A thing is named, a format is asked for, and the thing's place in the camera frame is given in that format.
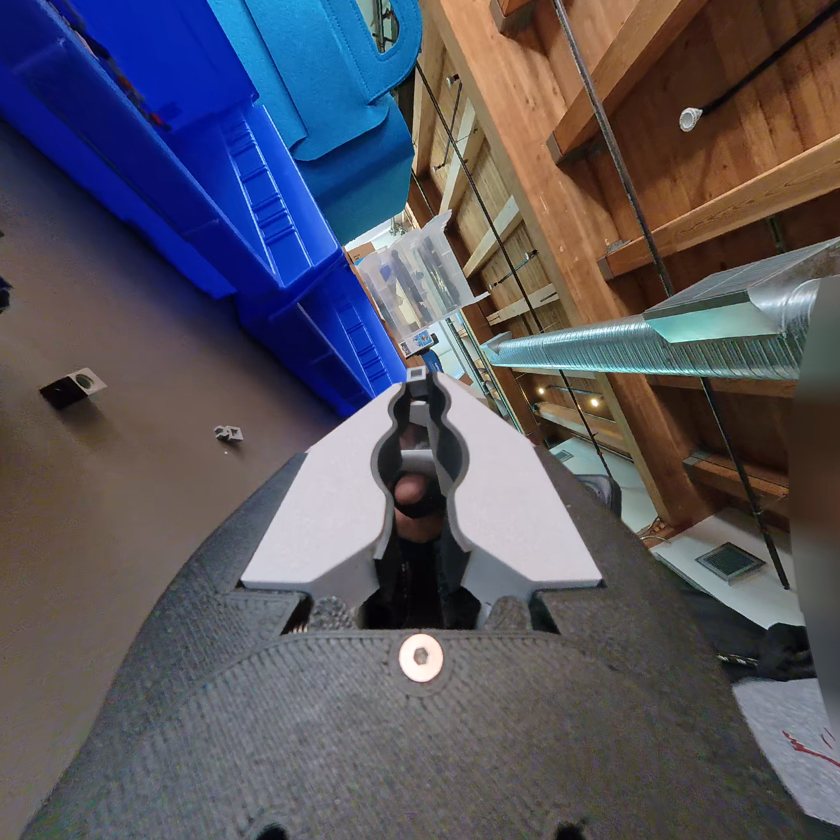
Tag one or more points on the person's black jacket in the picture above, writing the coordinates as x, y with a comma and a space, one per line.
781, 649

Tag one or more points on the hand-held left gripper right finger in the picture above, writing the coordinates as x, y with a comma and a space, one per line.
522, 518

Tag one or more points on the light blue felt bag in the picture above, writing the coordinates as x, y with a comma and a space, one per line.
341, 98

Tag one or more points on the black and white lego cube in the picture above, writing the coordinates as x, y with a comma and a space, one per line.
72, 390

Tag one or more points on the small box with blue label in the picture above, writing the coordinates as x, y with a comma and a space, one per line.
418, 342

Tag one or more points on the clear plastic drawer stack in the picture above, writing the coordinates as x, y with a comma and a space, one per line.
413, 282

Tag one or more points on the blue plastic bin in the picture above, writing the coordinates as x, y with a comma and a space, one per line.
197, 164
328, 341

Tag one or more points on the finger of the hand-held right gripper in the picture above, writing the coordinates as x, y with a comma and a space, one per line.
445, 459
413, 459

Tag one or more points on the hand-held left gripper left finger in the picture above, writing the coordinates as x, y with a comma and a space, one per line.
318, 518

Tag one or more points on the small grey lego piece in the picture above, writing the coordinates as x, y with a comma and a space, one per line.
228, 434

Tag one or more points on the person's grey shirt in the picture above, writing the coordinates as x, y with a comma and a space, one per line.
774, 741

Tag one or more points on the person's right hand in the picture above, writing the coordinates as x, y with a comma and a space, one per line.
412, 492

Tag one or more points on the silver ventilation duct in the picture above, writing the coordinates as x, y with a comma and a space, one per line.
656, 348

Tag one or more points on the grey desk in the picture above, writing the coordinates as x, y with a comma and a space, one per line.
131, 525

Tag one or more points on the wall air vent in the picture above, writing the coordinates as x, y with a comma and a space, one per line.
730, 562

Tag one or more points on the white ceiling fixture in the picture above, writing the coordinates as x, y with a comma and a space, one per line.
690, 119

